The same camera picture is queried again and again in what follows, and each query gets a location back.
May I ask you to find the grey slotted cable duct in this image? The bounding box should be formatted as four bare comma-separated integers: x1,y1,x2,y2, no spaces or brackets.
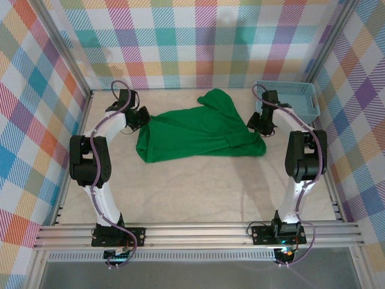
48,251,278,262

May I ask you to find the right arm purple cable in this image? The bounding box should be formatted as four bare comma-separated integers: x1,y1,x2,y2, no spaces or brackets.
251,83,326,267

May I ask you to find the aluminium corner post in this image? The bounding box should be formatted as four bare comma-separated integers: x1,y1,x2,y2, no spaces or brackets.
29,0,94,102
305,0,360,84

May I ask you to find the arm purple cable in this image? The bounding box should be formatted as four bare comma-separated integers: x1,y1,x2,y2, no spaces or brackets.
90,79,141,269
251,83,326,267

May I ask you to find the light blue plastic basket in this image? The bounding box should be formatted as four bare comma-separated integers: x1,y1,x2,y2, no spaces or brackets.
254,79,321,126

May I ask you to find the aluminium side rail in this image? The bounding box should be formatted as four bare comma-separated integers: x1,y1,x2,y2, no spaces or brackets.
51,90,94,226
309,122,350,223

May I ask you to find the green t-shirt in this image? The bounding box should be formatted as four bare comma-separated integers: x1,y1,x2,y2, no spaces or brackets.
135,89,268,164

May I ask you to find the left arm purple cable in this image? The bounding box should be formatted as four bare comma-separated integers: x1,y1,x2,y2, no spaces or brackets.
90,79,141,269

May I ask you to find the grey translucent panel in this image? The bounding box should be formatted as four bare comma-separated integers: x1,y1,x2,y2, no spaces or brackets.
38,261,362,289

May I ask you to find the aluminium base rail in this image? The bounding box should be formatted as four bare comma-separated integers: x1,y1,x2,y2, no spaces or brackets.
32,222,365,250

